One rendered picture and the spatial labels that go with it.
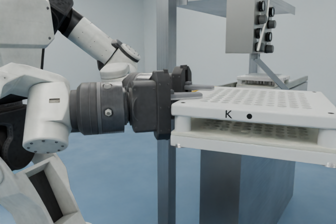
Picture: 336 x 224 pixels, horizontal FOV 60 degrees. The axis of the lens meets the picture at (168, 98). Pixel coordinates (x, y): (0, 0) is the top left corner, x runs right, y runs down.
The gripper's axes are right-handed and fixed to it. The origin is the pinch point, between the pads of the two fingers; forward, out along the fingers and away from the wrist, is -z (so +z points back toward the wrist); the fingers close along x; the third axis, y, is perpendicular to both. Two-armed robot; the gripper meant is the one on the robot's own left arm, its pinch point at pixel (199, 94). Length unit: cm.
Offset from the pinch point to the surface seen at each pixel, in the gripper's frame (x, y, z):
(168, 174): 43, -45, 33
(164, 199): 54, -44, 35
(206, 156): 39, -63, 23
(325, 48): -9, -397, -19
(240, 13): -22, -48, 4
